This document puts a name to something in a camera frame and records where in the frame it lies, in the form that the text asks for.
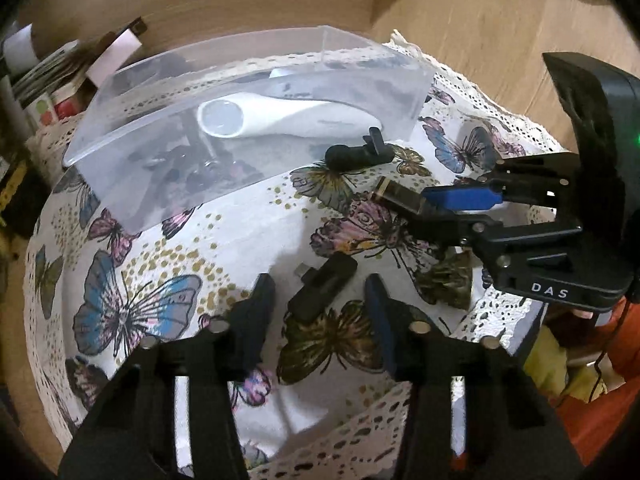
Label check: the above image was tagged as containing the black clip microphone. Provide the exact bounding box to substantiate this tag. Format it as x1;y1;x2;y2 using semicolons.
324;127;395;172

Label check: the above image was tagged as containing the black usb dongle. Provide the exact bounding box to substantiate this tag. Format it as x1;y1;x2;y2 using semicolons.
288;252;358;325

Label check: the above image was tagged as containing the white handheld massager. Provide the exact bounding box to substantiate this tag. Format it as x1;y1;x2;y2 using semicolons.
196;92;382;140

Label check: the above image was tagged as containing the dark brown gold tube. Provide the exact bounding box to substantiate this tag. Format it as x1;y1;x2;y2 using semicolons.
372;177;426;217

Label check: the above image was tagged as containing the silver metal cylinder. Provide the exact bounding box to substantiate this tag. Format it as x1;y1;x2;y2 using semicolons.
180;112;218;181

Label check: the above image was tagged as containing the yellow cloth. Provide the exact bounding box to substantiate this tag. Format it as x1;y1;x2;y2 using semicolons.
524;326;608;403

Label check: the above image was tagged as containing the butterfly print lace tablecloth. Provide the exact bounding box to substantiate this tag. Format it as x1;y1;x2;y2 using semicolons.
24;35;560;479

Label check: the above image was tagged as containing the dark wine bottle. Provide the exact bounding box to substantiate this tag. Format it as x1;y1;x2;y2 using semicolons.
1;126;50;238

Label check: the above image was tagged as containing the clear plastic box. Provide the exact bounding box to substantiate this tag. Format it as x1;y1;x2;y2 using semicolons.
64;26;434;232

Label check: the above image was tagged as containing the stack of books and papers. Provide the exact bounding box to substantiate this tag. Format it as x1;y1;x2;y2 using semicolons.
1;22;93;138

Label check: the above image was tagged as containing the white purple small box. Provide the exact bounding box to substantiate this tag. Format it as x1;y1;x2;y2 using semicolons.
86;16;148;88

